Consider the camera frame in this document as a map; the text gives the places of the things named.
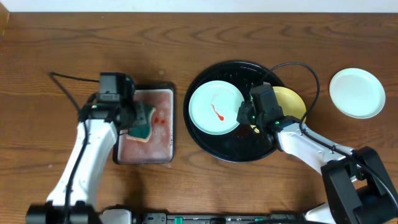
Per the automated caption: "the green yellow scrub sponge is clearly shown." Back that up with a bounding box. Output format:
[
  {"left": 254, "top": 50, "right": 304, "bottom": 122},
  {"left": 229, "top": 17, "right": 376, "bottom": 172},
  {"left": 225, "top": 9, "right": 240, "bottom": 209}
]
[{"left": 126, "top": 102, "right": 155, "bottom": 142}]

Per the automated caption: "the light blue plate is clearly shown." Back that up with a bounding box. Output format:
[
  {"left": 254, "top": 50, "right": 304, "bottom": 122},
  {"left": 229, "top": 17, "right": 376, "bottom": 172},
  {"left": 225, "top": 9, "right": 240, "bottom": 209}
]
[{"left": 188, "top": 80, "right": 244, "bottom": 135}]

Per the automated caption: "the pale green plate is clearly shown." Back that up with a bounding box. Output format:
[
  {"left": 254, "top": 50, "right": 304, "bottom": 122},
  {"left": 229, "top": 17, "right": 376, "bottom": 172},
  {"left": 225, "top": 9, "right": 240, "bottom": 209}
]
[{"left": 329, "top": 68, "right": 386, "bottom": 119}]

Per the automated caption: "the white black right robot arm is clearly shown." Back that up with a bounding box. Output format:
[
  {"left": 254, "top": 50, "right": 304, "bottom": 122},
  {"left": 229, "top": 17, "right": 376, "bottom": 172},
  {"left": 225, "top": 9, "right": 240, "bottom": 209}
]
[{"left": 237, "top": 100, "right": 397, "bottom": 223}]

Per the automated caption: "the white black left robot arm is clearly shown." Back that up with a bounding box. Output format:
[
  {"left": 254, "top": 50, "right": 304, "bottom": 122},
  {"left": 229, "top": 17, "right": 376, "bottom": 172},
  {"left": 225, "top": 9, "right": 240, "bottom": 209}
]
[{"left": 25, "top": 101, "right": 154, "bottom": 224}]

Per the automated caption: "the round black serving tray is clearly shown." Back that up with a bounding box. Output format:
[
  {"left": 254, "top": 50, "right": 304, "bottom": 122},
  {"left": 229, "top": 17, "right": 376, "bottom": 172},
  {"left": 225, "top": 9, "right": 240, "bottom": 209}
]
[{"left": 183, "top": 60, "right": 283, "bottom": 162}]

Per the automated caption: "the black rectangular soapy water tray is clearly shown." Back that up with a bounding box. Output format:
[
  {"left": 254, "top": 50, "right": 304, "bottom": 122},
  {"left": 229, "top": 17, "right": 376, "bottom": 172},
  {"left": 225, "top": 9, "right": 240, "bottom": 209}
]
[{"left": 113, "top": 83, "right": 175, "bottom": 165}]

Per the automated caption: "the yellow plate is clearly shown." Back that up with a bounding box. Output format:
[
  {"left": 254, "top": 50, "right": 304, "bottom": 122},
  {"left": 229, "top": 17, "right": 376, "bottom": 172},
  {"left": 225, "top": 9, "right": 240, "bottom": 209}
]
[{"left": 256, "top": 86, "right": 306, "bottom": 133}]

